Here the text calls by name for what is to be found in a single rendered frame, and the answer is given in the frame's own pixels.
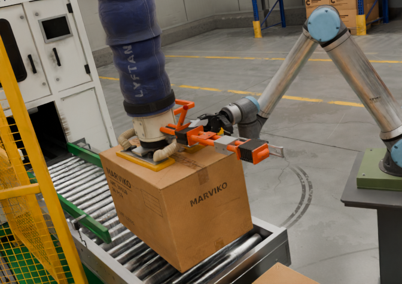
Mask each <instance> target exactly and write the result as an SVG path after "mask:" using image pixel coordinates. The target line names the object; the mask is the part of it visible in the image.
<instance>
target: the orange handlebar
mask: <svg viewBox="0 0 402 284"><path fill-rule="evenodd" d="M175 104H178V105H188V109H190V108H193V107H194V102H190V101H186V100H180V99H175ZM182 107H183V106H182ZM182 107H180V108H178V109H175V110H173V113H174V115H177V114H179V113H181V111H182ZM167 126H169V127H174V128H176V126H177V125H174V124H170V123H169V124H168V125H167ZM160 131H161V132H164V133H168V134H171V135H175V132H174V131H175V130H173V129H169V128H166V127H161V128H160ZM198 135H199V136H195V135H191V137H190V139H191V140H192V141H196V142H199V143H198V144H200V145H204V146H208V145H210V146H214V141H215V140H217V139H219V138H221V137H222V136H218V135H217V133H214V132H201V131H200V132H199V133H198ZM175 136H176V135H175ZM241 143H243V142H242V141H236V142H235V146H233V145H228V146H227V150H228V151H231V152H235V153H236V149H235V147H236V146H238V145H240V144H241ZM268 155H269V150H268V149H267V148H266V149H264V150H263V151H262V152H259V153H258V154H257V158H264V157H266V156H268Z"/></svg>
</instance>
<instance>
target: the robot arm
mask: <svg viewBox="0 0 402 284"><path fill-rule="evenodd" d="M318 45H320V46H321V47H322V48H323V49H324V50H325V52H326V53H327V54H328V56H329V57H330V59H331V60H332V61H333V63H334V64H335V66H336V67H337V69H338V70H339V71H340V73H341V74H342V75H343V77H344V79H345V80H346V81H347V83H348V84H349V85H350V87H351V89H353V91H354V93H355V94H356V95H357V97H358V98H359V100H360V101H361V103H362V104H363V105H364V107H365V108H366V110H367V111H368V113H369V114H370V115H371V117H372V118H373V119H374V121H375V122H376V124H377V125H378V126H379V128H380V134H379V137H380V138H381V140H382V141H383V143H384V144H385V145H386V148H387V150H386V154H385V156H384V159H383V167H384V168H385V169H386V170H388V171H390V172H392V173H398V174H402V107H401V106H400V105H399V104H398V102H397V101H396V99H395V98H394V96H393V95H392V94H391V92H390V91H389V89H388V88H387V86H386V85H385V83H384V82H383V81H382V79H381V78H380V76H379V75H378V73H377V72H376V71H375V69H374V67H373V66H372V65H371V63H370V62H369V60H368V59H367V58H366V56H365V54H364V53H363V52H362V50H361V49H360V47H359V46H358V44H357V43H356V42H355V40H354V39H353V37H352V36H351V34H350V33H349V30H348V28H347V27H346V26H345V24H344V23H343V21H342V19H341V18H340V15H339V12H338V10H337V9H336V8H335V7H334V6H332V5H328V4H324V5H320V6H318V7H316V8H315V9H314V10H313V11H312V13H311V14H310V16H309V17H308V19H307V20H306V22H305V23H304V25H303V33H302V34H301V36H300V38H299V39H298V40H297V42H296V43H295V45H294V47H293V48H292V49H291V51H290V52H289V54H288V56H287V57H286V58H285V60H284V61H283V63H282V65H281V66H280V68H279V69H278V71H277V72H276V74H275V75H274V77H273V78H272V80H271V81H270V83H269V84H268V86H267V87H266V89H265V90H264V92H263V93H262V95H261V96H260V98H259V99H258V100H256V99H255V98H254V97H252V96H247V97H243V98H241V99H240V100H237V101H235V102H233V103H230V104H229V105H227V106H224V107H222V108H221V111H220V112H216V113H215V115H214V114H209V113H205V114H203V115H205V116H203V115H201V116H203V117H201V116H199V117H198V118H199V119H198V120H191V121H190V122H191V124H190V125H189V126H188V128H195V127H199V126H201V125H203V131H204V132H214V133H219V132H220V130H221V127H222V128H223V130H225V131H227V132H230V133H231V134H233V126H234V125H235V124H237V127H238V132H239V137H241V138H245V139H253V138H257V139H260V136H259V134H260V131H261V129H262V127H263V125H264V124H265V122H266V121H267V119H268V118H269V116H270V114H271V113H272V111H273V110H274V108H275V107H276V105H277V104H278V103H279V101H280V100H281V98H282V97H283V95H284V94H285V92H286V91H287V90H288V88H289V87H290V85H291V84H292V82H293V81H294V80H295V78H296V76H297V75H298V74H299V72H300V71H301V69H302V68H303V67H304V65H305V64H306V62H307V61H308V60H309V58H310V56H311V55H312V54H313V52H314V51H315V49H316V48H317V46H318Z"/></svg>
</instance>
